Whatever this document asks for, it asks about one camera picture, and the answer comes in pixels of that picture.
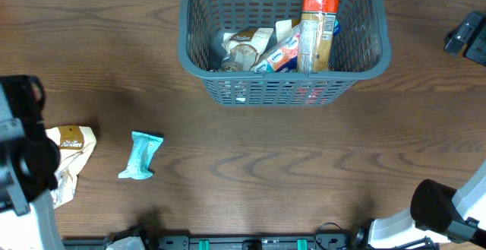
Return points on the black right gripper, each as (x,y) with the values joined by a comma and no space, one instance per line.
(464,34)

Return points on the orange tan cracker package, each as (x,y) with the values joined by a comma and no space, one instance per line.
(318,19)

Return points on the blue tissue multipack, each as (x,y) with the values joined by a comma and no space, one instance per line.
(281,57)

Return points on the beige nut snack bag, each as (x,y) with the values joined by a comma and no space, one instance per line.
(285,27)

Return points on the grey plastic basket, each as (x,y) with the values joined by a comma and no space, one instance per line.
(360,51)

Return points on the small teal white packet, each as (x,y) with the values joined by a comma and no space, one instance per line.
(146,144)

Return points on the beige brown snack bag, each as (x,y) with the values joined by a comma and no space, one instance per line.
(76,144)

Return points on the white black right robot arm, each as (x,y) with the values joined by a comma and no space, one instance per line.
(437,214)

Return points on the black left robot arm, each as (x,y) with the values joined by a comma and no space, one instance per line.
(29,159)

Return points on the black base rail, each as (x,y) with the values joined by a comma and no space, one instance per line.
(250,242)

